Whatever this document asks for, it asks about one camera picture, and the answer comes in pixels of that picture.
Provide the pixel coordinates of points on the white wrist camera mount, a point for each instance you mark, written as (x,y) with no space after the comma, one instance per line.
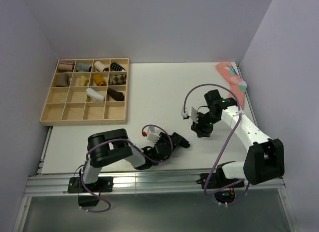
(192,114)
(151,134)

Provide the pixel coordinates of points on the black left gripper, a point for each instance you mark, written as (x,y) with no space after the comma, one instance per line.
(168,138)

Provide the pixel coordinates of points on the black white striped rolled sock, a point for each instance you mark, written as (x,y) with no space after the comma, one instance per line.
(116,67)

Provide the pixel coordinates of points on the beige purple rolled sock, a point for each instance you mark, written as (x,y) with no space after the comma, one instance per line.
(66,66)

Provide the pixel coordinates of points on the cream rolled sock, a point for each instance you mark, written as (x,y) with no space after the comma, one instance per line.
(81,81)

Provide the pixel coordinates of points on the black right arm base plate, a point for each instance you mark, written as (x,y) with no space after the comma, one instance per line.
(217,180)

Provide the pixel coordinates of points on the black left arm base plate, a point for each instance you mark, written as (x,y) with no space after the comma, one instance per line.
(103,184)

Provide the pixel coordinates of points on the white brown rolled sock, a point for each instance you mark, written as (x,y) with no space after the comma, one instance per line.
(101,67)

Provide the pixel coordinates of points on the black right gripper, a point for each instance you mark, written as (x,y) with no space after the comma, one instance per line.
(198,127)

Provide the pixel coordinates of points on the mustard yellow rolled sock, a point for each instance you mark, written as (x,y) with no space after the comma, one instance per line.
(99,80)

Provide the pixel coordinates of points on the taupe rolled sock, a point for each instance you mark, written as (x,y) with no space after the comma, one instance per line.
(62,80)

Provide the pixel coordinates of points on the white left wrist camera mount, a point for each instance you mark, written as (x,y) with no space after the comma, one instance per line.
(151,134)

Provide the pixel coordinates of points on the wooden compartment tray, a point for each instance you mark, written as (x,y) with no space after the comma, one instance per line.
(72,106)

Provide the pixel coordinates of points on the pink patterned sock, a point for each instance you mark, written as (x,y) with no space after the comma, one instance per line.
(237,85)

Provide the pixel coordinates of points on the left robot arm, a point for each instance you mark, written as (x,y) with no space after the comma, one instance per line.
(112,146)

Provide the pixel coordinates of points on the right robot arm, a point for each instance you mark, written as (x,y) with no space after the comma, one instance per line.
(265,156)

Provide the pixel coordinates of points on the brown checkered rolled sock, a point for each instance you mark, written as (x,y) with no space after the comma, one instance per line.
(117,79)

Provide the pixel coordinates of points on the grey blue rolled sock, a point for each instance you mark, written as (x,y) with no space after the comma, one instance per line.
(83,67)

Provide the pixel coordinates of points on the dark brown rolled sock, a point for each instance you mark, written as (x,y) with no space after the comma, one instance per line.
(116,95)

